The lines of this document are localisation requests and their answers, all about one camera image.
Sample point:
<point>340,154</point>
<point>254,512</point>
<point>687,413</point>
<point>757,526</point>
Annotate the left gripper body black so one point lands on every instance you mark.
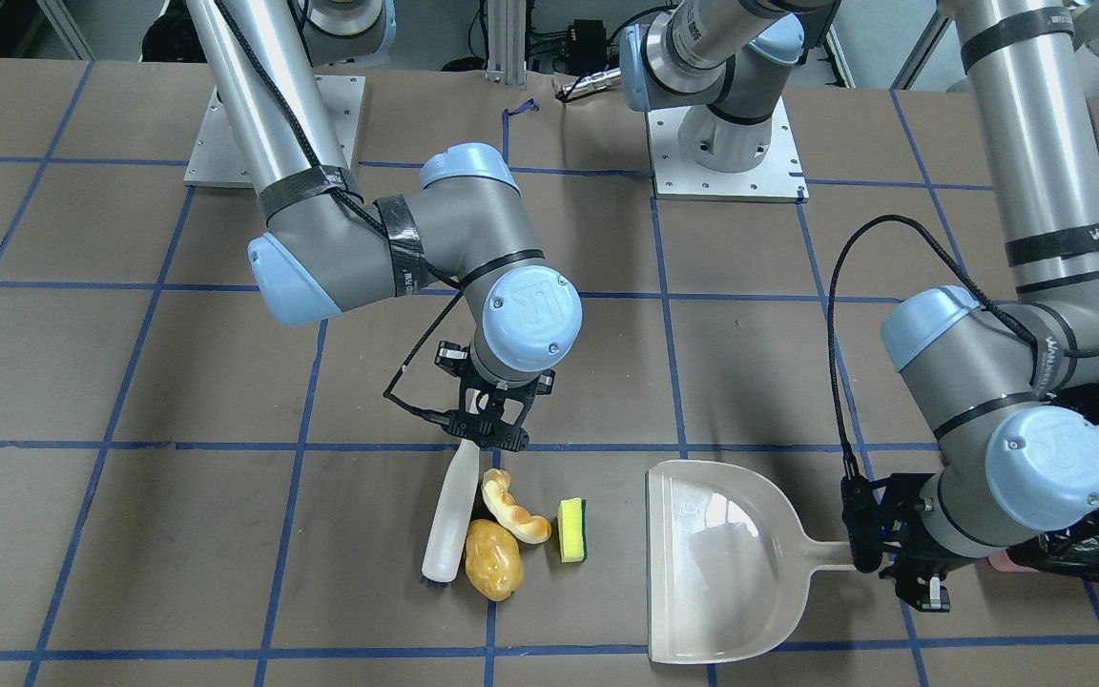
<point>905,556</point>

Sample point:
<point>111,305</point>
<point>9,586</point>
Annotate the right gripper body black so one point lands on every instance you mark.
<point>450,360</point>

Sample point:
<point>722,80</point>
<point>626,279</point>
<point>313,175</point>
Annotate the toy croissant bread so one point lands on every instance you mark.
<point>526,527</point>

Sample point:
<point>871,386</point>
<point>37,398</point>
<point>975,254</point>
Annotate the yellow green sponge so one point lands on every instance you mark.
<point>571,519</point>

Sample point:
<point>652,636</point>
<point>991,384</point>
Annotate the yellow toy potato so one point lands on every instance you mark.
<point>492,560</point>

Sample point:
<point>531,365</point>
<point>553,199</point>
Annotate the beige hand brush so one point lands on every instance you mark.
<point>448,530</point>

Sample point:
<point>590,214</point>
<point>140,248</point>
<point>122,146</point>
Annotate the beige plastic dustpan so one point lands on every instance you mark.
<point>729,564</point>

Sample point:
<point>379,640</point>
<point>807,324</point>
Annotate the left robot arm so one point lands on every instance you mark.
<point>1015,465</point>

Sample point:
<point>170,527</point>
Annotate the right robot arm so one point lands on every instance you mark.
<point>326,251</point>

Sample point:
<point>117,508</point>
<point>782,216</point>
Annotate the aluminium frame post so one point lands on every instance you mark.
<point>506,42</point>

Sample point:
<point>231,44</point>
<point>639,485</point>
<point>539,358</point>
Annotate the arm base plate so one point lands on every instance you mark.
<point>697,156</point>
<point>242,151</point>

